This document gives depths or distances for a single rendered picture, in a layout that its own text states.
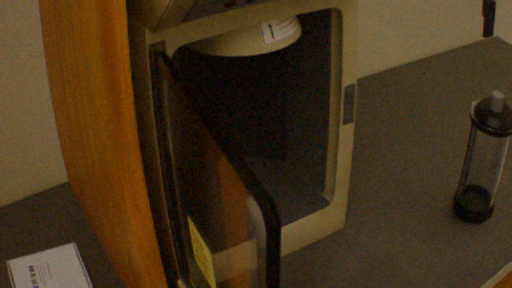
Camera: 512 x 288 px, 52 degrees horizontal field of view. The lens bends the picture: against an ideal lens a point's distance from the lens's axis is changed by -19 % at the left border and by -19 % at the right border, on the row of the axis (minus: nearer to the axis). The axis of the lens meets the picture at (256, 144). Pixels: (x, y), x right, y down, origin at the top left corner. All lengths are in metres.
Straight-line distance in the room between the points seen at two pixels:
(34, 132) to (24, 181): 0.12
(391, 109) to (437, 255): 0.48
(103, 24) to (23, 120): 0.64
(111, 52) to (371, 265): 0.62
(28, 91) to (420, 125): 0.87
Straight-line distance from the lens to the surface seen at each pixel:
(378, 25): 1.57
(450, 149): 1.34
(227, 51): 0.82
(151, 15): 0.67
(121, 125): 0.64
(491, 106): 1.04
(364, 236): 1.09
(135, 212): 0.71
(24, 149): 1.23
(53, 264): 1.03
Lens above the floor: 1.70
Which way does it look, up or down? 36 degrees down
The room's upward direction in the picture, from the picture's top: 1 degrees counter-clockwise
